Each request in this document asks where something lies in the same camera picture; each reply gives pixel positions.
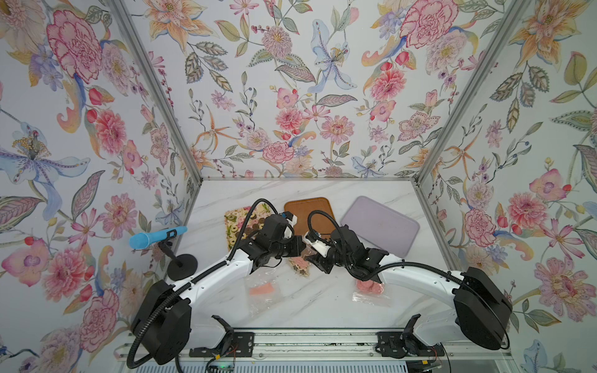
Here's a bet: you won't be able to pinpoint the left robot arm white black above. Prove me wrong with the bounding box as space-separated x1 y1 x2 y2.
126 211 306 369

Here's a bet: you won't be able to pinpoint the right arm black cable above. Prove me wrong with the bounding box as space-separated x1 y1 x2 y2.
306 209 467 285

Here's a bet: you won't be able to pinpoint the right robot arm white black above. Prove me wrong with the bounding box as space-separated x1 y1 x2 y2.
303 226 512 354

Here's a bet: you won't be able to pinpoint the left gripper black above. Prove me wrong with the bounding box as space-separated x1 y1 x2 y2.
268 232 309 260

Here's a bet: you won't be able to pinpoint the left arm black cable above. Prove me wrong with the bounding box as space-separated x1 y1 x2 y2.
125 197 281 369

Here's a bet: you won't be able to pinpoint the ziploc bag beige cookies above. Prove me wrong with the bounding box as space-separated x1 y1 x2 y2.
288 247 316 278

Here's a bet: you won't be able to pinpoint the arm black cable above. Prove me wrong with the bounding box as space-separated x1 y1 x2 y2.
125 197 281 369
306 209 467 285

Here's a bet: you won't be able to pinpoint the floral yellow tray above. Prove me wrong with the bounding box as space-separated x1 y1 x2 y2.
223 203 276 253

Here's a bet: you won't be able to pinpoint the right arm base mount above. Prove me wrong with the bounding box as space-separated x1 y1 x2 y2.
375 314 443 359

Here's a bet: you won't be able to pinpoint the lilac plastic tray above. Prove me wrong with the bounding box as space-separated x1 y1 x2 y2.
340 196 420 259

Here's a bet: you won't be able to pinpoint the ziploc bag round cookies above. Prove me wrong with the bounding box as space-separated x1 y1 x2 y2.
244 271 282 316

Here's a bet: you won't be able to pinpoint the ziploc bag pink cookies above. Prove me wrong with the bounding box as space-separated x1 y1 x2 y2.
352 280 391 307

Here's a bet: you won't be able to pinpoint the black microphone stand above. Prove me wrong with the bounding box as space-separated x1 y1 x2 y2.
157 226 197 281

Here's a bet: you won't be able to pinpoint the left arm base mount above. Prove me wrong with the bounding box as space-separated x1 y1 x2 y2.
187 315 255 358

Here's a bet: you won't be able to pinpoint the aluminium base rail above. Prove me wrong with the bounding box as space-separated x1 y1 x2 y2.
113 328 514 363

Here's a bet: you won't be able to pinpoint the brown wooden tray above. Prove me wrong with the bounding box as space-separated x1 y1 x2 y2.
284 196 337 239

